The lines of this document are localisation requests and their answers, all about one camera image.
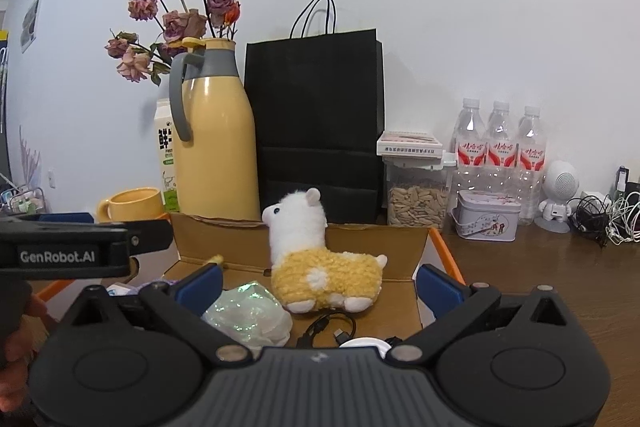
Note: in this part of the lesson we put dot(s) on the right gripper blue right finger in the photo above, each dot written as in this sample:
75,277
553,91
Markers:
439,292

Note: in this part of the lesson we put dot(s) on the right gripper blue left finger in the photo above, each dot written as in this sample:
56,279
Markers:
199,290

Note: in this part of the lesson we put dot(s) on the yellow stamped soap block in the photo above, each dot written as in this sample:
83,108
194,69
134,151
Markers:
215,260

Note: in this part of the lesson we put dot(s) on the iridescent plastic bag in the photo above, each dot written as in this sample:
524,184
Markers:
251,315

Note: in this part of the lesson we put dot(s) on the white yellow alpaca plush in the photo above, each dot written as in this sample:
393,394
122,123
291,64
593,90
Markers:
306,276

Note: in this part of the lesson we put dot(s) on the person's left hand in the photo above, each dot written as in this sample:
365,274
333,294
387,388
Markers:
18,349

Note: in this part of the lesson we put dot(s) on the orange cardboard box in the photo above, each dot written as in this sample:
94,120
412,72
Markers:
245,248

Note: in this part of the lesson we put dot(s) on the grey metal tin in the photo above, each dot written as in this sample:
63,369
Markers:
482,216

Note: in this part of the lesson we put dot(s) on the clear seed container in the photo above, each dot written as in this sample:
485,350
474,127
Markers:
418,190

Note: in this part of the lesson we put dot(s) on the yellow ceramic mug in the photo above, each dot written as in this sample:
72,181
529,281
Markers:
137,204

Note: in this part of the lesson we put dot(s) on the yellow thermos jug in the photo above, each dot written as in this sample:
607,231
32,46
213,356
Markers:
215,146

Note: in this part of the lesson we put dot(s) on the middle water bottle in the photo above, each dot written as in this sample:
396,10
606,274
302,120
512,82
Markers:
501,149

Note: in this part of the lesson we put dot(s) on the water bottle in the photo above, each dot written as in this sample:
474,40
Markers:
532,146
501,149
469,145

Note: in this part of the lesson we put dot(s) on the white red flat box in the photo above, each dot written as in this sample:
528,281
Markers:
408,144

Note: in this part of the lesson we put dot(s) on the left water bottle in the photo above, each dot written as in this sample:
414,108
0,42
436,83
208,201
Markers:
469,145

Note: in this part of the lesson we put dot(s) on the white milk carton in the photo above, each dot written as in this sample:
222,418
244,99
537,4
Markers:
164,132

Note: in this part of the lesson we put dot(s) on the right water bottle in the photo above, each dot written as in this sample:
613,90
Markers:
532,146

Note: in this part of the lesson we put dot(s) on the white robot speaker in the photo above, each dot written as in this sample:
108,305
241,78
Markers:
560,185

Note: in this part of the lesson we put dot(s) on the black paper bag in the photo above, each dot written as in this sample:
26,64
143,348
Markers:
318,105

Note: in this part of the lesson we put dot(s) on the dried rose bouquet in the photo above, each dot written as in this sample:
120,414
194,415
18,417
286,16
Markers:
179,23

